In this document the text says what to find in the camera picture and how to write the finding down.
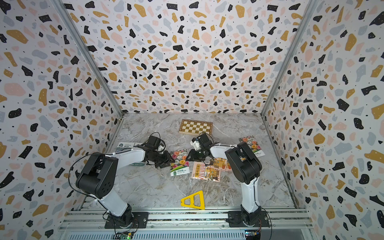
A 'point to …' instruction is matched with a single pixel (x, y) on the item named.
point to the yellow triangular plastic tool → (192, 201)
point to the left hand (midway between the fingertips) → (175, 161)
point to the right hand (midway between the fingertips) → (188, 159)
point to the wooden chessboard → (195, 127)
